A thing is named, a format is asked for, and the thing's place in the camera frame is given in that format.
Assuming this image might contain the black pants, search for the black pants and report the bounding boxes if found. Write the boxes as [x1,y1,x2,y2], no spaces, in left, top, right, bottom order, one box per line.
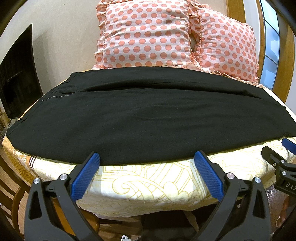
[6,67,295,166]

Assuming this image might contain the wooden chair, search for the wooden chair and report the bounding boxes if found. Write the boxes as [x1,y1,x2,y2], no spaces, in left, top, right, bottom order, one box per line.
[0,148,100,239]

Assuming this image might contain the wooden framed window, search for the wooden framed window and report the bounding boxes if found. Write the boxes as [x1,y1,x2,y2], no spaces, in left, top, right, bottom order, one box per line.
[226,1,295,102]

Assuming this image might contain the right polka dot pillow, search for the right polka dot pillow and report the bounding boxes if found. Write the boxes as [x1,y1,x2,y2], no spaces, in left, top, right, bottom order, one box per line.
[188,1,260,87]

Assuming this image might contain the polka dot pillow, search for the polka dot pillow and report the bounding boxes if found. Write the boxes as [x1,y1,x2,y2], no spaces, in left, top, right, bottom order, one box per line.
[188,1,260,87]
[93,1,201,71]

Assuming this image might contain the black television screen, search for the black television screen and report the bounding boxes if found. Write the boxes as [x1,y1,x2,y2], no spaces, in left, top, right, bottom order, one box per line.
[1,25,43,119]

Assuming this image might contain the left polka dot pillow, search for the left polka dot pillow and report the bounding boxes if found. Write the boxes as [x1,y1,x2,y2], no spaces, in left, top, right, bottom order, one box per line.
[93,1,201,71]

